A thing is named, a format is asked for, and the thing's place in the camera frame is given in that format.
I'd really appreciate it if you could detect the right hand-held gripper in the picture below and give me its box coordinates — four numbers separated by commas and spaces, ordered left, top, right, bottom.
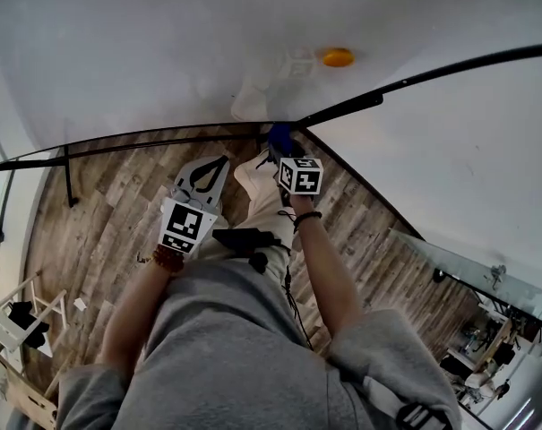
268, 142, 324, 209

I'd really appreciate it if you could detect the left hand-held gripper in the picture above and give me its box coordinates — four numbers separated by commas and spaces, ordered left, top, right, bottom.
158, 154, 232, 255

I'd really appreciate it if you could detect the blue wiping cloth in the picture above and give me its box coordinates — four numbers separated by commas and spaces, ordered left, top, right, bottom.
266, 123, 295, 156

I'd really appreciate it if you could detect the white table with black frame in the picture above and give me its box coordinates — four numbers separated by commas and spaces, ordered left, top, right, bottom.
0, 0, 542, 173

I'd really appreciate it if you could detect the person's left forearm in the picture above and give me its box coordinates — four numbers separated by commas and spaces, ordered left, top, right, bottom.
100, 257, 178, 375

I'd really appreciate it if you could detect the person's right forearm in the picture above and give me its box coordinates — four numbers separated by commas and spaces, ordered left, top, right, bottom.
289, 193, 366, 336

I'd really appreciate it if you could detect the black waist-worn device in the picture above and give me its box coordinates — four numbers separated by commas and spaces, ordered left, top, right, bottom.
211, 228, 283, 273

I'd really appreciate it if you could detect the orange round magnet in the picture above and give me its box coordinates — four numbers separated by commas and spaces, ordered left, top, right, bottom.
322, 47, 356, 69

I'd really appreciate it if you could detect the person in white shirt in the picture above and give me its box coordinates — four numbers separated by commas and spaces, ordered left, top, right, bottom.
55, 257, 464, 430

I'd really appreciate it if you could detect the frosted glass door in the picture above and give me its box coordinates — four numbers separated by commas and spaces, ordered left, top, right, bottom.
389, 228, 542, 318

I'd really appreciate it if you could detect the black cloth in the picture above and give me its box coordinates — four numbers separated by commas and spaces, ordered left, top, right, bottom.
6, 301, 50, 349

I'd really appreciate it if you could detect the black metal cart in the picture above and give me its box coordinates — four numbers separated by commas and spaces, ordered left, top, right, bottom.
433, 268, 542, 345

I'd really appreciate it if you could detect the white wooden chair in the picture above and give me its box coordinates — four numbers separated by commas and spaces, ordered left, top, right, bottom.
0, 271, 70, 354

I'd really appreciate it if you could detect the wooden box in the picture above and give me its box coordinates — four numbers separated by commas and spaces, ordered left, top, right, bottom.
0, 342, 59, 430

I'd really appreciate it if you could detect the cluttered wooden workbench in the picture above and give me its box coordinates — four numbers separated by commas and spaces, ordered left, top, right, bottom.
440, 302, 542, 408

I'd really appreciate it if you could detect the black bead bracelet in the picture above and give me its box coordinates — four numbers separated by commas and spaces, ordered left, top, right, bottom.
292, 211, 323, 235

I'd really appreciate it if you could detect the brown bead bracelet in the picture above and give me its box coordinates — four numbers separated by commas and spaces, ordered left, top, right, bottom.
151, 243, 186, 275

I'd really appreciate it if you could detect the black cable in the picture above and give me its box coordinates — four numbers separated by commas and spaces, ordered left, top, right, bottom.
277, 208, 317, 354

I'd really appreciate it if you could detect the metal door handle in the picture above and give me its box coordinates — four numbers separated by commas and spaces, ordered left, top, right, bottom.
485, 264, 510, 291

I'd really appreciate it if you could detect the white strap with black buckle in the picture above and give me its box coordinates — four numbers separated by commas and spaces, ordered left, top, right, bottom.
364, 374, 456, 430

